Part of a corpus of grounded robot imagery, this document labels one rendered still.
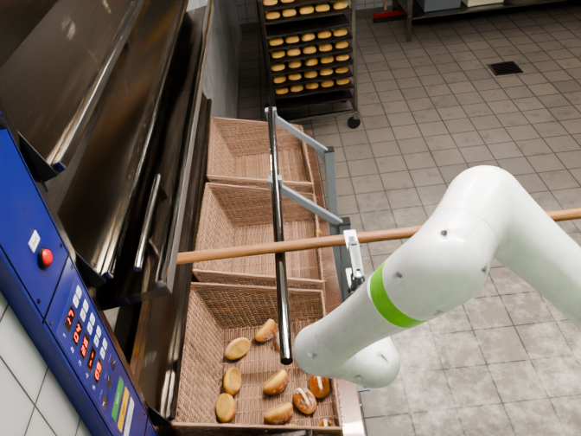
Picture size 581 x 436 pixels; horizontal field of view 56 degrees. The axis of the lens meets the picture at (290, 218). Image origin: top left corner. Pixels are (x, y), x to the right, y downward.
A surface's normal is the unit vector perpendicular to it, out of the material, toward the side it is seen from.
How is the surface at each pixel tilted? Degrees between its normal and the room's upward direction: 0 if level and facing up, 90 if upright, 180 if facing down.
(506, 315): 0
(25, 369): 90
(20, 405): 90
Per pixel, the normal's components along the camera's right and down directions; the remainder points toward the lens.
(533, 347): -0.11, -0.77
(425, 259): -0.62, -0.22
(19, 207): 0.99, -0.11
